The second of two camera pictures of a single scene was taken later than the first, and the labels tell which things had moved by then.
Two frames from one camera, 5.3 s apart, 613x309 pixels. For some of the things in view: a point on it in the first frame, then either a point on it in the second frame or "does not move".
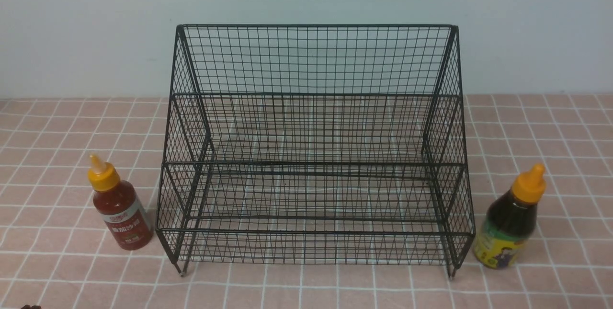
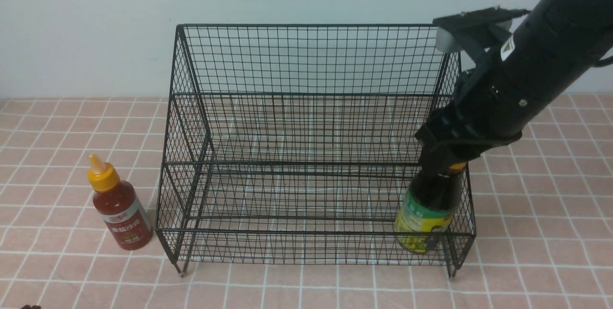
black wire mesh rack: [316, 145] does not move
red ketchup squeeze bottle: [121, 211] does not move
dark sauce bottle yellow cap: [510, 222] to [428, 209]
